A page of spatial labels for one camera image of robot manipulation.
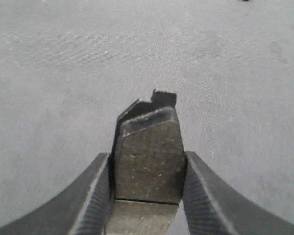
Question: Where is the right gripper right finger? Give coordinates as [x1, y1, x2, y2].
[182, 152, 294, 235]

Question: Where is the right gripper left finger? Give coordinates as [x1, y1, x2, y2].
[0, 153, 110, 235]

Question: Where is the brake pad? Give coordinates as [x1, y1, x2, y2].
[105, 89, 187, 235]

